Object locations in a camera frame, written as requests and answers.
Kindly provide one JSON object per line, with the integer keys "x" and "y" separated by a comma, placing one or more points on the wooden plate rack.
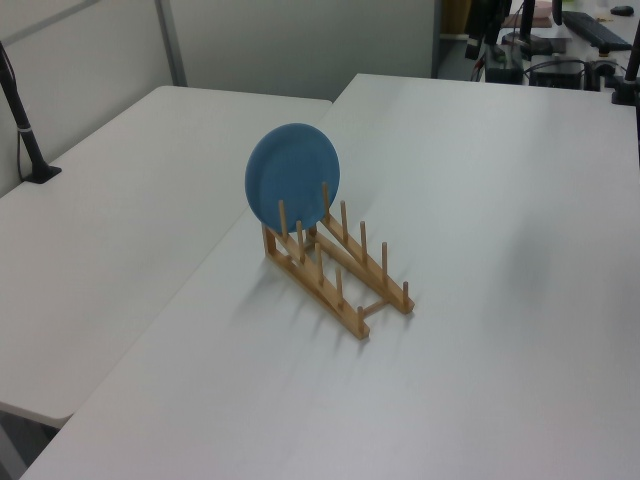
{"x": 370, "y": 272}

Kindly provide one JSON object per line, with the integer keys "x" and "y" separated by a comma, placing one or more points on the black monitor stand pole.
{"x": 526, "y": 20}

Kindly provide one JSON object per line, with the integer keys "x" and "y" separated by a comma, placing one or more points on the small black box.
{"x": 505, "y": 74}

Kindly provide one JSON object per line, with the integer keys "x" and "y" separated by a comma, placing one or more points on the grey metal partition post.
{"x": 172, "y": 45}

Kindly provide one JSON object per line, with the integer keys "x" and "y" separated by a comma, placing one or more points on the pink box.
{"x": 541, "y": 12}

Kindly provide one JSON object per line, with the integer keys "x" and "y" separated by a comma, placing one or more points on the black angled stand leg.
{"x": 475, "y": 47}

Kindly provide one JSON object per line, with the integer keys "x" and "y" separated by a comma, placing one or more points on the black computer mouse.
{"x": 621, "y": 9}

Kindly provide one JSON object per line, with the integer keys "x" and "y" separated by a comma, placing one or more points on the black pole with table clamp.
{"x": 625, "y": 92}

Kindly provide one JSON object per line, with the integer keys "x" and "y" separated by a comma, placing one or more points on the blue round plate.
{"x": 290, "y": 170}

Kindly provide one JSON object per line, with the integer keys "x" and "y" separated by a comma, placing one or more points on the black computer keyboard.
{"x": 595, "y": 30}

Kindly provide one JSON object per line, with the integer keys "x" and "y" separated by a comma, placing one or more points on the black box with white top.
{"x": 602, "y": 77}

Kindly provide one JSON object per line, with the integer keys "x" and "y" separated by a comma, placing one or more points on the black camera pole with base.
{"x": 30, "y": 145}

